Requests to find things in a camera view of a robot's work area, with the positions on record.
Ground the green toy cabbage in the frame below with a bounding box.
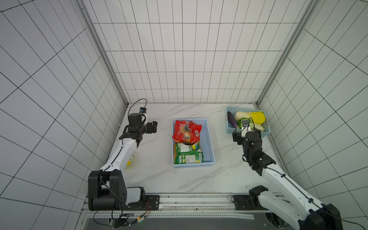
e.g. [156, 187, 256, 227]
[237, 118, 265, 132]

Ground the yellow toy cabbage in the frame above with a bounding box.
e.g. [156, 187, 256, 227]
[235, 111, 266, 125]

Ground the purple toy eggplant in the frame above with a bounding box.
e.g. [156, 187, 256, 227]
[227, 111, 239, 129]

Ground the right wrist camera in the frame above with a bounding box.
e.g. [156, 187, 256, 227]
[241, 119, 254, 138]

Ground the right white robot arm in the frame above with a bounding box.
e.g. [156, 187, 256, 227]
[232, 128, 343, 230]

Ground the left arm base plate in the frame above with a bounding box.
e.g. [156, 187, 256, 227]
[138, 195, 160, 211]

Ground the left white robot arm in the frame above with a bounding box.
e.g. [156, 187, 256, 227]
[88, 107, 158, 211]

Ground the red gummy candy bag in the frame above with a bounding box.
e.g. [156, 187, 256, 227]
[172, 120, 202, 144]

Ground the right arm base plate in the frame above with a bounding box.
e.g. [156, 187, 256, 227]
[231, 194, 259, 210]

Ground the large light blue basket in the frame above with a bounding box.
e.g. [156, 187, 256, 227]
[172, 118, 216, 168]

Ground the small teal vegetable basket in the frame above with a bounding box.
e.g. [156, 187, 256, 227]
[226, 106, 271, 139]

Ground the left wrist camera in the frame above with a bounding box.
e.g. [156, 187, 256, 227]
[140, 107, 147, 125]

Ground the aluminium mounting rail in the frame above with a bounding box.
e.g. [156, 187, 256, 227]
[79, 193, 272, 226]

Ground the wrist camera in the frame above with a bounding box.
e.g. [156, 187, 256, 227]
[241, 119, 254, 138]
[140, 107, 147, 125]

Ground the wiring bundle under rail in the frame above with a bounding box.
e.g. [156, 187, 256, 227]
[93, 201, 153, 229]

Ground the green Fox's candy bag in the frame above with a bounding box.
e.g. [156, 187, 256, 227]
[173, 141, 204, 164]

